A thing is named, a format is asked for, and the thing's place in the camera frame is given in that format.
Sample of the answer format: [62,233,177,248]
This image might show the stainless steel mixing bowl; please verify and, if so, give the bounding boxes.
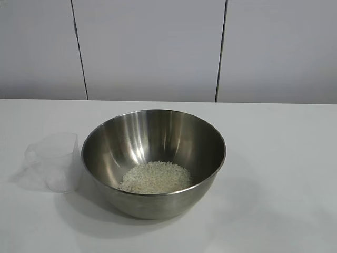
[81,108,227,220]

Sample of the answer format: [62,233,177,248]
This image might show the white rice grains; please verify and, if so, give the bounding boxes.
[117,160,194,195]

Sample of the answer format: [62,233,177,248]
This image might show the clear plastic measuring cup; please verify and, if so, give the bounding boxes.
[25,132,81,194]

